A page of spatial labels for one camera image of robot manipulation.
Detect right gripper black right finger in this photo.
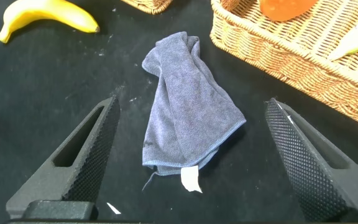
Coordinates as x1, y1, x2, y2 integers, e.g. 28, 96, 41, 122
264, 97, 358, 223

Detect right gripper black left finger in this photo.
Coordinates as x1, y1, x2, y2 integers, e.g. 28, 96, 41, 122
6, 95, 121, 219

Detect purple eggplant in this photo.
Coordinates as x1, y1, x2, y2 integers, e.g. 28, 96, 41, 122
327, 2, 358, 62

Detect toy burger bun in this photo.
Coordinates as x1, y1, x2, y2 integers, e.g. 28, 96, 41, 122
259, 0, 318, 22

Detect black tablecloth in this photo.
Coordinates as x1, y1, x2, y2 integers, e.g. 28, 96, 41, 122
0, 0, 358, 224

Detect grey cloth with white tag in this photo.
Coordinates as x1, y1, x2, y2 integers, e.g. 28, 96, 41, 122
141, 30, 247, 194

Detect yellow banana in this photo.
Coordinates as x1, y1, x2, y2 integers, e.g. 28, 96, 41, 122
0, 0, 101, 44

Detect woven wicker basket brown handles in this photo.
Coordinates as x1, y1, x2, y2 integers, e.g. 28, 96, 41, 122
121, 0, 173, 16
209, 0, 358, 133

